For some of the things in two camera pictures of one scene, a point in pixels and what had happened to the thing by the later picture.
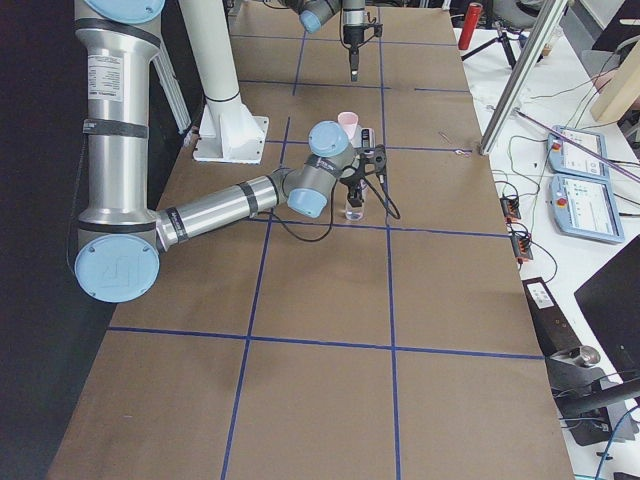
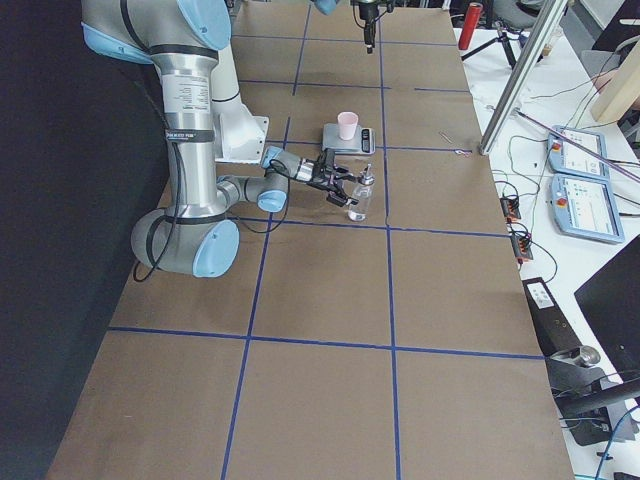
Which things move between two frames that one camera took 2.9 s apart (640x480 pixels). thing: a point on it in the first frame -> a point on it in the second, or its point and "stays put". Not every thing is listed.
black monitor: [610, 302] stays put
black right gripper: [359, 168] -> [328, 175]
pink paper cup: [349, 120] stays put
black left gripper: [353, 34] -> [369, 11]
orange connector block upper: [510, 209] stays put
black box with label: [555, 331] stays put
